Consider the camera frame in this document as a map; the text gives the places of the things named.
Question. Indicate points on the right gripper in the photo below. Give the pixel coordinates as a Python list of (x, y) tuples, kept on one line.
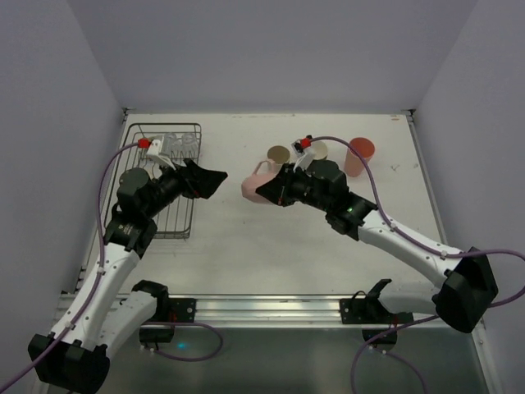
[(288, 185)]

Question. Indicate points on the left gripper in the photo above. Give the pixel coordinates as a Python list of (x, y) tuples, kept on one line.
[(188, 180)]

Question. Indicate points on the pink mug with handle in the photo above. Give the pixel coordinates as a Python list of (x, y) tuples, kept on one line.
[(257, 179)]

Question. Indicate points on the beige cup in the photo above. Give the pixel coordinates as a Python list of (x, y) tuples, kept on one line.
[(278, 154)]

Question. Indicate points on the clear glass cup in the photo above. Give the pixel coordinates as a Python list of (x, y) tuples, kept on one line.
[(189, 142), (171, 141)]

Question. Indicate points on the black mug cream inside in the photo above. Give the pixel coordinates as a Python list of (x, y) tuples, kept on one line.
[(321, 150)]

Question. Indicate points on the tall salmon pink cup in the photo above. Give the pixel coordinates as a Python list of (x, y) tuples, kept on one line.
[(359, 148)]

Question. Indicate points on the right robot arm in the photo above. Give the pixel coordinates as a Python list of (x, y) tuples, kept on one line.
[(462, 286)]

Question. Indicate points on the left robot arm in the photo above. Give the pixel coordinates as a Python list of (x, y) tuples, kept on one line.
[(76, 355)]

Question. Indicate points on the left controller box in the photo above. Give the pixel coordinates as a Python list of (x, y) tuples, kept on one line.
[(156, 335)]

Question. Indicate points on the controller box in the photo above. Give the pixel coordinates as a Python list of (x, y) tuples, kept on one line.
[(385, 343), (156, 335)]

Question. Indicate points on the right controller box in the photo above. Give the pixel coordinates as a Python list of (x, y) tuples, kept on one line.
[(385, 343)]

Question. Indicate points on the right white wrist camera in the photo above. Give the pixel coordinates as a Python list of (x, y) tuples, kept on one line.
[(305, 154)]

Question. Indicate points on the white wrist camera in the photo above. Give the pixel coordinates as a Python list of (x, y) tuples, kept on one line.
[(305, 154), (159, 151)]

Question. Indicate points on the black wire dish rack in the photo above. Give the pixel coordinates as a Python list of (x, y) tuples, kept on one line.
[(175, 221)]

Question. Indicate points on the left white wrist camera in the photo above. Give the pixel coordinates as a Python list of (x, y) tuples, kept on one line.
[(159, 151)]

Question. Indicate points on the aluminium mounting rail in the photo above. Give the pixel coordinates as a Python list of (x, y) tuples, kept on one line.
[(233, 310)]

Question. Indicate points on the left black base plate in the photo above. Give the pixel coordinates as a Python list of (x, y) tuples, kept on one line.
[(182, 310)]

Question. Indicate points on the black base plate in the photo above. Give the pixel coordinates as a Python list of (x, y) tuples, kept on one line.
[(182, 310), (365, 312)]

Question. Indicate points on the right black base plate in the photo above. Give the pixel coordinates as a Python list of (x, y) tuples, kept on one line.
[(365, 312)]

